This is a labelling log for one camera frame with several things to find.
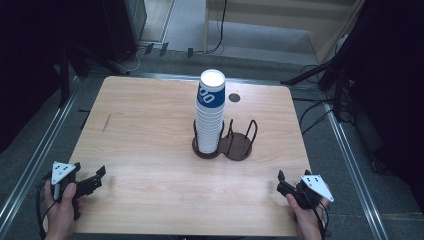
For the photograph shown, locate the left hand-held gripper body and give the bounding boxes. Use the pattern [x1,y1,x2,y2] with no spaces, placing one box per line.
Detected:
[49,161,83,221]

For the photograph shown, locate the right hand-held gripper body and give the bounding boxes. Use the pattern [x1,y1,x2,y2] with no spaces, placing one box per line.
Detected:
[293,169,335,211]

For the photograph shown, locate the black wire cup holder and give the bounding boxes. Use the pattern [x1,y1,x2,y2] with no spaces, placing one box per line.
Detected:
[191,118,259,162]

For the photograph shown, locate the stack of blue-white paper cups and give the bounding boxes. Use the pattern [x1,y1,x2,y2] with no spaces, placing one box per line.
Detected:
[194,68,227,155]

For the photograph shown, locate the person's right hand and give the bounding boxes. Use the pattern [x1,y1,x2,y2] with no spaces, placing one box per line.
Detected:
[285,193,332,240]

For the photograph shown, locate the person's left hand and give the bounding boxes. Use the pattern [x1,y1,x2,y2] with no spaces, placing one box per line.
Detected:
[43,182,85,240]

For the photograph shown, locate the black metal stand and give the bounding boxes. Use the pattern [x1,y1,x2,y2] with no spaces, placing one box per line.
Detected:
[279,46,358,123]

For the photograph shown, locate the dark cabinet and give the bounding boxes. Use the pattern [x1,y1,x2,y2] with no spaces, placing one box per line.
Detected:
[99,0,148,63]

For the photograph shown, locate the light wooden platform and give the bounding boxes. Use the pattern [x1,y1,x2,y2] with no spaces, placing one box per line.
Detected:
[203,0,365,65]

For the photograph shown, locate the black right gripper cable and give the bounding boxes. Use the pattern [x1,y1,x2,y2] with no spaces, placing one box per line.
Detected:
[311,199,330,240]

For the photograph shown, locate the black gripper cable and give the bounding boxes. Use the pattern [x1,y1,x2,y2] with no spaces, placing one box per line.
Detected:
[311,199,330,240]
[35,173,58,240]

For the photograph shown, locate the metal floor rail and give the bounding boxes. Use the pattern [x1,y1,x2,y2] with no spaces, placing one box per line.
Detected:
[0,75,83,231]
[322,99,390,240]

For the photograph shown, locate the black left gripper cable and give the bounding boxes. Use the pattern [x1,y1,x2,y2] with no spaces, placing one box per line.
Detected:
[35,173,58,240]

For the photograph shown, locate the black floor cables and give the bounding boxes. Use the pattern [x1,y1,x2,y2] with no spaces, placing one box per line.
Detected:
[292,63,351,136]

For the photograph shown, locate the white floor cable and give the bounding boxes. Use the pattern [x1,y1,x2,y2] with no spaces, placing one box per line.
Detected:
[121,44,149,74]

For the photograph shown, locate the black hanging cable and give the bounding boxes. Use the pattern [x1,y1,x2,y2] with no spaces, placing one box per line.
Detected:
[191,0,229,56]

